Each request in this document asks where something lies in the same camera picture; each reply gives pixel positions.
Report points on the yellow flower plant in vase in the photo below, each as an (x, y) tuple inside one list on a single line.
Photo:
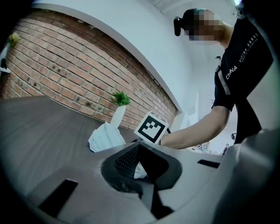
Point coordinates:
[(13, 40)]

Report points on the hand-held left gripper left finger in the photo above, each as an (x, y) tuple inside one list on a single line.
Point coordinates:
[(125, 164)]

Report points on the white vase with green plant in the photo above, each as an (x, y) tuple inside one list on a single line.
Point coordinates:
[(119, 109)]

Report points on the person's right forearm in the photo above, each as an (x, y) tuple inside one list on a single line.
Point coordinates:
[(192, 135)]

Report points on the white umbrella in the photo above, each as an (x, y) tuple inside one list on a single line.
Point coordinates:
[(107, 137)]

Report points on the black head-mounted camera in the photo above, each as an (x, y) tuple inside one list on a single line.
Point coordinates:
[(178, 25)]

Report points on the person's black t-shirt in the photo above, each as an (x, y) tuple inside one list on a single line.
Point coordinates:
[(240, 76)]

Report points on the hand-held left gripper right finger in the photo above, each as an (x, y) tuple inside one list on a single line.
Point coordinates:
[(162, 172)]

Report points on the white wall shelf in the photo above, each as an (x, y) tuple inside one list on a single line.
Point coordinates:
[(4, 70)]

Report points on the person's head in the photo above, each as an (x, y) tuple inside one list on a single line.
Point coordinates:
[(207, 26)]

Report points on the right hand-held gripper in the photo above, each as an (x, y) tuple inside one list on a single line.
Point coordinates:
[(151, 129)]

